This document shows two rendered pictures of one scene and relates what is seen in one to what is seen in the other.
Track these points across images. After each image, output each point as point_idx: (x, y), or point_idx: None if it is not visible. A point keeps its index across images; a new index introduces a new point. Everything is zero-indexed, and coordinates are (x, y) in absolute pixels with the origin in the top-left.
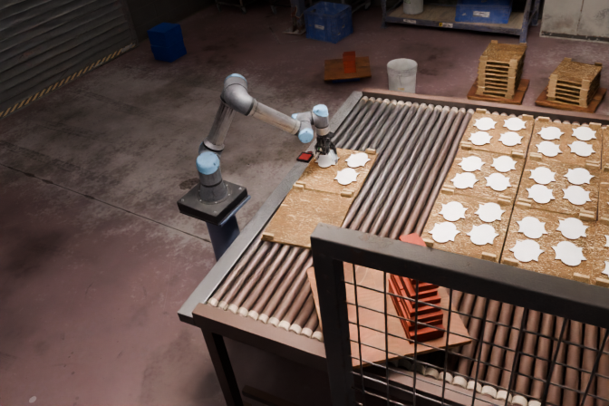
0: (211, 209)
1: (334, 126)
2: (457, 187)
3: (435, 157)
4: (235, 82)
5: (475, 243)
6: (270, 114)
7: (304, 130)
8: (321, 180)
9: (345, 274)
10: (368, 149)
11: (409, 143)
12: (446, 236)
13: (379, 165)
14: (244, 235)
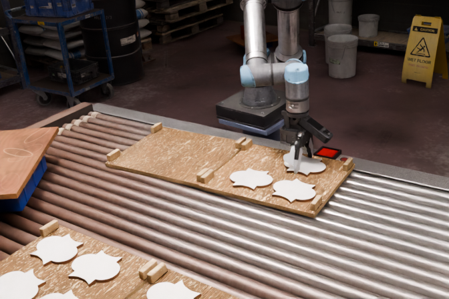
0: (228, 101)
1: (433, 183)
2: (155, 284)
3: (294, 293)
4: None
5: (5, 273)
6: (245, 22)
7: (244, 65)
8: (252, 161)
9: (26, 145)
10: (318, 197)
11: (349, 259)
12: (46, 248)
13: (280, 216)
14: (178, 123)
